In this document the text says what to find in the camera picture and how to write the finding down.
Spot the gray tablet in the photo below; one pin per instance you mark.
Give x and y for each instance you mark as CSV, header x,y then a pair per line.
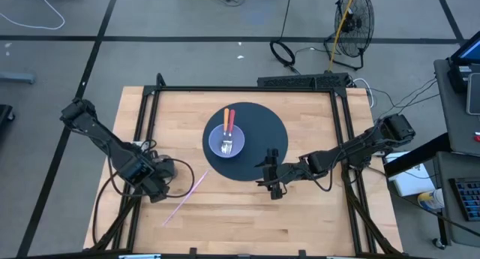
x,y
474,94

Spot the pink plastic straw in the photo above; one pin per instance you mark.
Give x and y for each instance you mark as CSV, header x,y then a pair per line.
x,y
185,199

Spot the white box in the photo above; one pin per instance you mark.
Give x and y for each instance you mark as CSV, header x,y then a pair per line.
x,y
412,180

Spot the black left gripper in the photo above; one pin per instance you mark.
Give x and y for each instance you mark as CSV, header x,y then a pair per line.
x,y
155,184

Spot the gray desk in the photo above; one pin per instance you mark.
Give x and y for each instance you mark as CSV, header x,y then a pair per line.
x,y
450,116

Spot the black metal table frame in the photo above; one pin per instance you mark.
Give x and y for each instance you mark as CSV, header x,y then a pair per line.
x,y
243,89

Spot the black keyboard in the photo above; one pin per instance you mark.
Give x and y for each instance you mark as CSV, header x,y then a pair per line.
x,y
468,199

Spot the lavender plastic bowl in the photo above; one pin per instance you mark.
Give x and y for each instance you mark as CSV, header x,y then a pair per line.
x,y
236,146

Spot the black floor fan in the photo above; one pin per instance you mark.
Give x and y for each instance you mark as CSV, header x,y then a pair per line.
x,y
354,24

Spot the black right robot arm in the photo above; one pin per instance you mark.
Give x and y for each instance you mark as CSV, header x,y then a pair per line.
x,y
360,142

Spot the white wipes canister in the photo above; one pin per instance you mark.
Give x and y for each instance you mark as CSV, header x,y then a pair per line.
x,y
431,200

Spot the black computer monitor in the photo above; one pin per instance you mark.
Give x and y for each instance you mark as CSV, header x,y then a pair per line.
x,y
468,50

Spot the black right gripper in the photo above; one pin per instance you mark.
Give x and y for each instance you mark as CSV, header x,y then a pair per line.
x,y
277,173

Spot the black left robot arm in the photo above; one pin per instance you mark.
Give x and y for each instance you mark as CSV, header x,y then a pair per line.
x,y
97,133

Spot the dark blue woven placemat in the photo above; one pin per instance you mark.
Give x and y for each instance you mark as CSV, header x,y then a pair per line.
x,y
262,139

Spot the black perforated box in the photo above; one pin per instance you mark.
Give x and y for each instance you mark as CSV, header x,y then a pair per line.
x,y
300,80

